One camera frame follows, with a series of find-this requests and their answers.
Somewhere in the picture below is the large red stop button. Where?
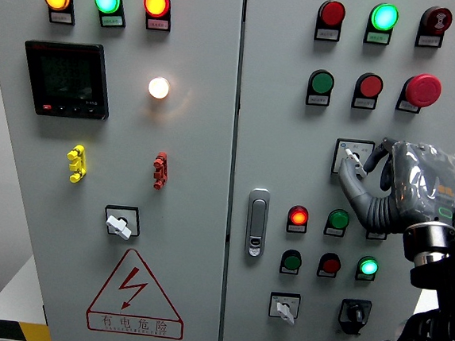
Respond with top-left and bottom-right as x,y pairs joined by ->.
394,71 -> 445,117

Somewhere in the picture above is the small red lit lamp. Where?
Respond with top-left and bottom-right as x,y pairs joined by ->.
285,203 -> 310,235

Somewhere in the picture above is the grey cabinet door with display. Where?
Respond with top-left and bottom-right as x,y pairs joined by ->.
0,0 -> 249,341

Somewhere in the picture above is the small red flat button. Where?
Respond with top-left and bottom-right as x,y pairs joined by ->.
315,251 -> 343,280

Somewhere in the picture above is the large dark red lamp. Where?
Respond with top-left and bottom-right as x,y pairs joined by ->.
313,0 -> 348,44

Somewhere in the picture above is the white lamp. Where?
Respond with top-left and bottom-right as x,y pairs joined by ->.
146,75 -> 172,101

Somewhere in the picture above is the large red push button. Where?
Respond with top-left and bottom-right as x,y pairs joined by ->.
350,71 -> 386,111

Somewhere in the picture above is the black display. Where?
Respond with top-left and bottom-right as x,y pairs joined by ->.
18,37 -> 116,122

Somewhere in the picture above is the small green flat button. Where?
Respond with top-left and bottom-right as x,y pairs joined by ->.
278,248 -> 304,277

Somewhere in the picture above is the large green lit lamp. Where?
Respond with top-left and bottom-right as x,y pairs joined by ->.
362,1 -> 401,47

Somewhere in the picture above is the small red handle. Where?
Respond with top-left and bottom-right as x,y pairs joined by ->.
150,149 -> 171,192

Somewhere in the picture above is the black-plate turn switch, white handle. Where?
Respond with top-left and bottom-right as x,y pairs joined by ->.
102,203 -> 143,242

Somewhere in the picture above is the red buzzer with white symbol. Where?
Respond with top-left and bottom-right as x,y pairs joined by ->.
414,4 -> 454,50

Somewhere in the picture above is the small green domed button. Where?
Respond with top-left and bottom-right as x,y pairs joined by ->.
322,207 -> 352,238

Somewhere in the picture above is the black and yellow striped tape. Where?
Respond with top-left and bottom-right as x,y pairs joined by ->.
0,318 -> 55,341

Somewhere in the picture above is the silver door lock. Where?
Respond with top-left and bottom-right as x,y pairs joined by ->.
243,187 -> 272,259

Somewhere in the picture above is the grey-plate turn switch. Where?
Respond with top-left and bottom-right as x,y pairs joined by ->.
267,291 -> 303,327
330,137 -> 376,179

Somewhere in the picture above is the black handle turn switch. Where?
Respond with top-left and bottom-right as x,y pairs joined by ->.
335,297 -> 373,338

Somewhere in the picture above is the grey-plate turn switch, small white handle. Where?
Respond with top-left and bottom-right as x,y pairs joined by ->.
267,291 -> 303,327

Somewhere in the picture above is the grey cabinet door with lock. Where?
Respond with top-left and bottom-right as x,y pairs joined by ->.
214,0 -> 455,341

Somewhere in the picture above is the small green lit lamp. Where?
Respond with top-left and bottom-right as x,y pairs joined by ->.
354,254 -> 380,283

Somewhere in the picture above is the small yellow handle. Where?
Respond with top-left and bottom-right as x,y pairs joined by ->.
64,143 -> 90,184

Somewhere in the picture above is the large green push button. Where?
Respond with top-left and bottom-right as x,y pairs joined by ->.
304,68 -> 337,108

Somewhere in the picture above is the red lit lamp beside green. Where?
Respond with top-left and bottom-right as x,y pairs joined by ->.
140,0 -> 175,33

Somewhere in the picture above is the red warning triangle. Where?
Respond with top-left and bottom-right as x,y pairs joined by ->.
83,244 -> 191,340

